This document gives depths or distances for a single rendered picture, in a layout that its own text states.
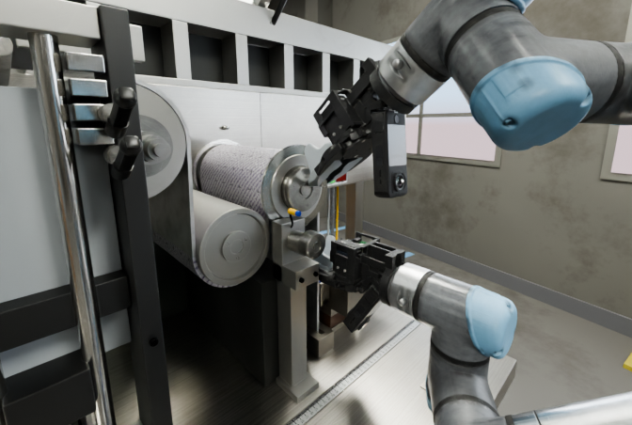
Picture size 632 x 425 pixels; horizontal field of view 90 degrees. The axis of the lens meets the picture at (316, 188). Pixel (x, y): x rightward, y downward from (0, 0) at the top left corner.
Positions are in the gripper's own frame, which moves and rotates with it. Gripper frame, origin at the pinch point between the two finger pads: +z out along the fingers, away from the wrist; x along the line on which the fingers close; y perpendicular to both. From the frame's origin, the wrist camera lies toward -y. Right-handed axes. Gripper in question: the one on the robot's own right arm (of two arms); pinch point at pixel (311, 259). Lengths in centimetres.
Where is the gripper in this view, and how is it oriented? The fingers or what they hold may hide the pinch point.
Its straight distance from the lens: 65.4
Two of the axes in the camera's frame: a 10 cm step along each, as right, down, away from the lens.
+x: -7.2, 1.4, -6.8
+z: -6.9, -1.5, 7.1
